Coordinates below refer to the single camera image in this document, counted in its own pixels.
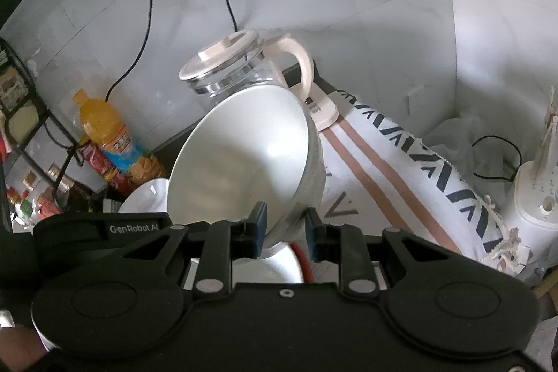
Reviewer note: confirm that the orange juice bottle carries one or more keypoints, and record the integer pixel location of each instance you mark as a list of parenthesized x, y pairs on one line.
[(104, 126)]

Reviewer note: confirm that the glass kettle cream handle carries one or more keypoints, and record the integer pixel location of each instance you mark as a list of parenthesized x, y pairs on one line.
[(242, 60)]

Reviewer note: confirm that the red plate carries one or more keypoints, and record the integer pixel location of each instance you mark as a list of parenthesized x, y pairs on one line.
[(303, 261)]

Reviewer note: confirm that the patterned white table cloth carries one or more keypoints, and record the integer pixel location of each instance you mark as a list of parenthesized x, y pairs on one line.
[(380, 176)]

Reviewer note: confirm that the white ribbed bowl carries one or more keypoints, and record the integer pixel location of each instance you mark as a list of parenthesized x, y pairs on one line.
[(258, 145)]

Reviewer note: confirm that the large white bowl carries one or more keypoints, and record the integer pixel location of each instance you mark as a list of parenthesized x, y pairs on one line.
[(282, 267)]

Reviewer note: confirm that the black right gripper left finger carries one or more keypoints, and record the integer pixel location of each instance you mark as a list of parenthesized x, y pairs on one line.
[(135, 295)]

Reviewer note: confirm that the person's hand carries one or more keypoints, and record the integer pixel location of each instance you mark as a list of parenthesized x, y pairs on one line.
[(20, 348)]

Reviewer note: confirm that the dark soy sauce bottle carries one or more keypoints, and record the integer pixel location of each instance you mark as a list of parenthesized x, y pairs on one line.
[(73, 196)]

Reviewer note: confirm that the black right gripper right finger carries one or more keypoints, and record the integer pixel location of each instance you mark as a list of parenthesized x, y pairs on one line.
[(428, 292)]

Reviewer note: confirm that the black wire spice rack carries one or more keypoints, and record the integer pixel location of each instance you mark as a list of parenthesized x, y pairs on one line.
[(23, 115)]

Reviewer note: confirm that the red cola bottle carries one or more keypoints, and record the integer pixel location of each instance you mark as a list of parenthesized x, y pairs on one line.
[(96, 158)]

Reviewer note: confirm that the white appliance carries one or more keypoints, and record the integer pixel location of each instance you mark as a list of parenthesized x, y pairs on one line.
[(529, 214)]

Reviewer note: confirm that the white sweet print plate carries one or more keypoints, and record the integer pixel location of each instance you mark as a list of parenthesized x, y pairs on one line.
[(149, 197)]

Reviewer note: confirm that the cream kettle base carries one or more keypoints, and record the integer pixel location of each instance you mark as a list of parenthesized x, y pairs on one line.
[(323, 111)]

